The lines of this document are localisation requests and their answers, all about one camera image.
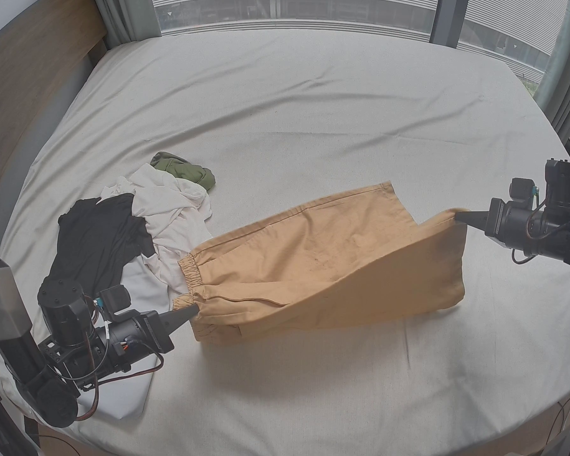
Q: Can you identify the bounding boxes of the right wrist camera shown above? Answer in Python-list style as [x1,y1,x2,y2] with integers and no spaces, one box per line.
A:
[509,177,538,204]

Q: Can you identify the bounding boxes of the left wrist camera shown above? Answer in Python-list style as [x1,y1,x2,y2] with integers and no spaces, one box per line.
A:
[99,285,131,315]

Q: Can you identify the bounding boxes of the white garment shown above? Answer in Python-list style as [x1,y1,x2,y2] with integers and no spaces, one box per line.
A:
[100,163,214,298]

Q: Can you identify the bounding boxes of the black garment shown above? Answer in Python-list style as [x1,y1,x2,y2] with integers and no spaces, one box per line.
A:
[47,195,155,298]

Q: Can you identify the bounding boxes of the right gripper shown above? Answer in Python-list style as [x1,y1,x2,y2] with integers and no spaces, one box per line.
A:
[484,198,535,255]

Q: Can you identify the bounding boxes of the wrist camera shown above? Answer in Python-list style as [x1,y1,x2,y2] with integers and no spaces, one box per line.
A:
[99,285,131,315]
[509,177,538,204]

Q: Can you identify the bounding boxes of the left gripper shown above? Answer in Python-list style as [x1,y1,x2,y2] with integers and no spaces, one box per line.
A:
[107,310,175,365]

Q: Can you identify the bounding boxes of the black cable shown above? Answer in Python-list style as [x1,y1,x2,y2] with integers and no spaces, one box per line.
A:
[73,352,165,421]

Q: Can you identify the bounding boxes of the green garment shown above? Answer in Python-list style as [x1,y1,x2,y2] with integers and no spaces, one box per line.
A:
[150,151,216,192]

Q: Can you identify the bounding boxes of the blue-green curtain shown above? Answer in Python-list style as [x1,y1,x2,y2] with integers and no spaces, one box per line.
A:
[85,0,163,46]
[534,0,570,134]

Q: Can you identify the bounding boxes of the tan shorts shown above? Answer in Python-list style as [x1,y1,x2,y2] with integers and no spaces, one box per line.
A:
[173,182,468,348]

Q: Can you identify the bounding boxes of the bed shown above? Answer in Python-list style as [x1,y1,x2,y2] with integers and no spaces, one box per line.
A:
[0,0,570,456]

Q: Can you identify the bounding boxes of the pale grey garment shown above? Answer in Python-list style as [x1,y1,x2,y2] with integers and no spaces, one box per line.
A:
[76,258,173,420]

